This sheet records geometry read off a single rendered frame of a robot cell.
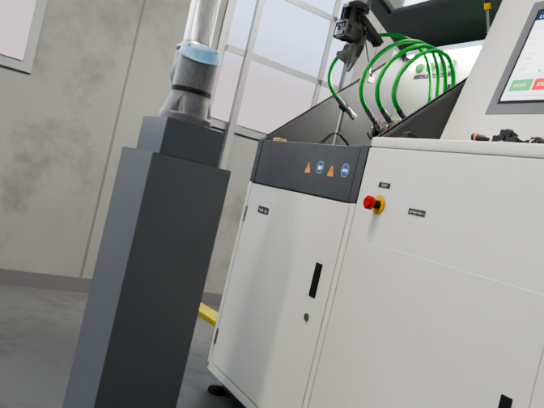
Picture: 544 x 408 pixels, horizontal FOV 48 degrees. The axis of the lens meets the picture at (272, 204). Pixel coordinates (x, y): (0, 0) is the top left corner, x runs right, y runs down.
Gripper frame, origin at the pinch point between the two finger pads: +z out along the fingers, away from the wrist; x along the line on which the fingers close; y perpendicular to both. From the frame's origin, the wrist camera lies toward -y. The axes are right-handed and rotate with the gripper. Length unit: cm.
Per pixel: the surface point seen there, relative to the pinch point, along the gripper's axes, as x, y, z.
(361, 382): 54, 9, 86
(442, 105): 34.3, -12.1, 9.7
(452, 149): 66, 9, 27
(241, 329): -14, 9, 94
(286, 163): -9.7, 9.4, 35.0
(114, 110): -164, 37, 22
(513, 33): 45, -22, -13
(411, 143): 51, 10, 26
